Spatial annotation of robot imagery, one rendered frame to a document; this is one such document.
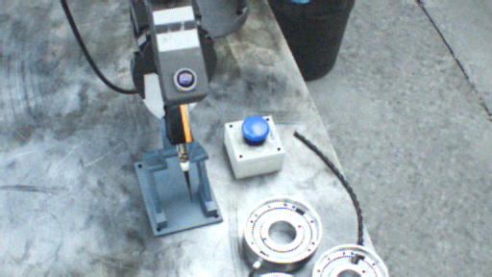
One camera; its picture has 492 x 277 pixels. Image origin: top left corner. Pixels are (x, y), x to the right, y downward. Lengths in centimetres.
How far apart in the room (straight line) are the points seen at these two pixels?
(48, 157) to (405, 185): 127
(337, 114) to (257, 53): 102
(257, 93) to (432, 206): 104
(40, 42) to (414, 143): 132
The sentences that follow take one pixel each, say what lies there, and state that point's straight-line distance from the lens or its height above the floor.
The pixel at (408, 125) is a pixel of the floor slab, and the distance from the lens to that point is 217.
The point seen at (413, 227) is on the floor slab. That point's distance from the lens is 194.
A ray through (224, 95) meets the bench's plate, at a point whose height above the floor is 80.
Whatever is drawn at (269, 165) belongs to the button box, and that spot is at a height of 82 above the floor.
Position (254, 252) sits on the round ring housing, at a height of 84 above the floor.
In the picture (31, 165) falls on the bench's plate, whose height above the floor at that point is 80.
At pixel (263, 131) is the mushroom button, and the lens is 93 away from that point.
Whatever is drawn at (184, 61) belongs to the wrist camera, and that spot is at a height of 114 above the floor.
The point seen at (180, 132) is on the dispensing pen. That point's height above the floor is 99.
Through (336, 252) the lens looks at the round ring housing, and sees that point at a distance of 89.
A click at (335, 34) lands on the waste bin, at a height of 22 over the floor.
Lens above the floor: 160
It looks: 52 degrees down
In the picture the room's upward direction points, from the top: 4 degrees clockwise
